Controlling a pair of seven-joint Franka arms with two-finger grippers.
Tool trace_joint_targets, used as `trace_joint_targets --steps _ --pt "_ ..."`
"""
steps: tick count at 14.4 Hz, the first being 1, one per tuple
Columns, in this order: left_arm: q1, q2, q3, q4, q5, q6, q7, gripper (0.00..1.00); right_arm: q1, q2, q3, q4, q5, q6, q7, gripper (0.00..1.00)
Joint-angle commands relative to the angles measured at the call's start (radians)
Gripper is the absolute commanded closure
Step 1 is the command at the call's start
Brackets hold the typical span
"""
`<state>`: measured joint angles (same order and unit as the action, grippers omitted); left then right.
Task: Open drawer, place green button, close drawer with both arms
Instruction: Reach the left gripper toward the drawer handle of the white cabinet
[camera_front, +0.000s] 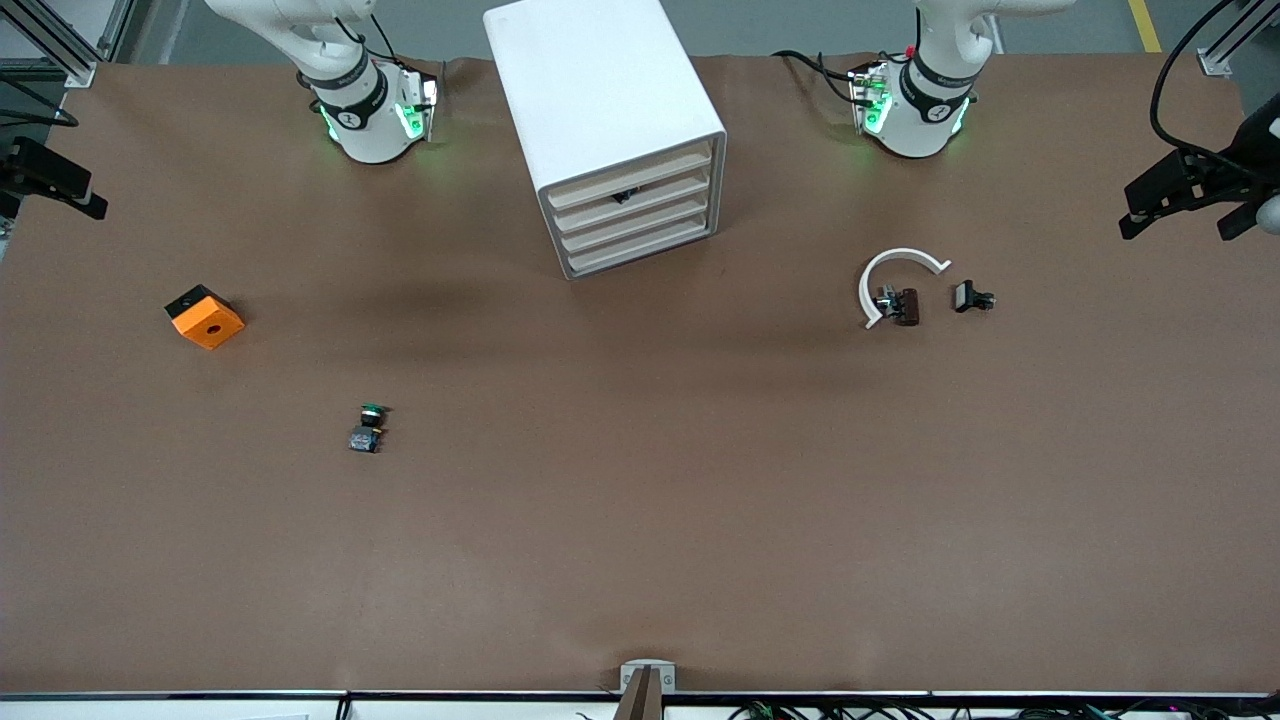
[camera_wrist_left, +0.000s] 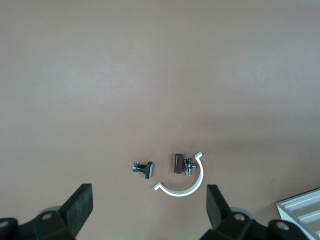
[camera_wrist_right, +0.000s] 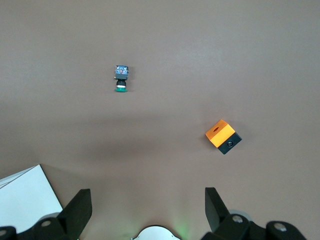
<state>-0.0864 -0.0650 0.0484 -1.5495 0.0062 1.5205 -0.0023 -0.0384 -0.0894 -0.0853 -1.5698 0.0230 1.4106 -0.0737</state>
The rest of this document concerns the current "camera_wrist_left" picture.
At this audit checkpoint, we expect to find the small dark brown part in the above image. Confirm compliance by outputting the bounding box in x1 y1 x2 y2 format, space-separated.
172 153 198 177

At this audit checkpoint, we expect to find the white half-ring clamp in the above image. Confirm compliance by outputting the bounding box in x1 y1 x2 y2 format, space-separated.
152 151 205 198

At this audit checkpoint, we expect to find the white drawer cabinet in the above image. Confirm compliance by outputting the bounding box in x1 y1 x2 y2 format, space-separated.
276 187 320 240

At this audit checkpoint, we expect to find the brown table cover sheet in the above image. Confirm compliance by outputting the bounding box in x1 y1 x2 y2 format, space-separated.
0 0 320 240

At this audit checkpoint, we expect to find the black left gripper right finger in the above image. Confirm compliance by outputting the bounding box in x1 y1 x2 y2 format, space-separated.
199 184 313 240

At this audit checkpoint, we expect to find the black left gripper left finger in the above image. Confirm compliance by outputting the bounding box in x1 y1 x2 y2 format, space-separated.
0 183 94 240

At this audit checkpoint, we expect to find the small black clip part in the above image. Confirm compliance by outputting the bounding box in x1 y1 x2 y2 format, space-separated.
131 161 154 180

